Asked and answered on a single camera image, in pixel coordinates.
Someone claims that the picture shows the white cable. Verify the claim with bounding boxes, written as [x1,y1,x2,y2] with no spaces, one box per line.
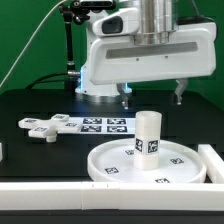
[0,0,68,90]

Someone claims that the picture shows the white front fence bar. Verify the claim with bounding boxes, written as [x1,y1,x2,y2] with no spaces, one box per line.
[0,182,224,211]

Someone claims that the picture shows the white left fence piece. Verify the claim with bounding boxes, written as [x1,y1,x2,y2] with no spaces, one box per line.
[0,143,3,162]

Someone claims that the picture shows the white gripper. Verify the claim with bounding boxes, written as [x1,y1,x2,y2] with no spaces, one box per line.
[87,7,217,109]

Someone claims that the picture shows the white fence bar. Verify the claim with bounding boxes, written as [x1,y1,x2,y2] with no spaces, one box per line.
[0,182,224,211]
[198,144,224,184]

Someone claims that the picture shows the black cables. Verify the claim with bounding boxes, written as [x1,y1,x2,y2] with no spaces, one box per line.
[25,72,70,90]

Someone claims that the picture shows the white cross table base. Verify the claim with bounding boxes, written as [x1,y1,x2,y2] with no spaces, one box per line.
[18,114,82,143]

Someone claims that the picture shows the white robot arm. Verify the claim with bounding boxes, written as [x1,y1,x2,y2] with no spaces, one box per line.
[75,0,217,108]

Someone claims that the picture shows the white right fence bar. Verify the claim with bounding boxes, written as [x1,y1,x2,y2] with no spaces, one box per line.
[198,144,224,184]

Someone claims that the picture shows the white round table top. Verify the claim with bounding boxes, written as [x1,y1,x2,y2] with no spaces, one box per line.
[87,138,206,183]

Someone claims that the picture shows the white marker sheet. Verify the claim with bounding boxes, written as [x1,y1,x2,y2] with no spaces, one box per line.
[59,117,135,135]

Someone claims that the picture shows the black camera on mount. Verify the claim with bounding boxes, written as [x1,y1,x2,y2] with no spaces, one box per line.
[71,0,116,10]

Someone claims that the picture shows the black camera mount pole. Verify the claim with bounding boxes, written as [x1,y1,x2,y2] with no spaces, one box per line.
[59,1,90,95]

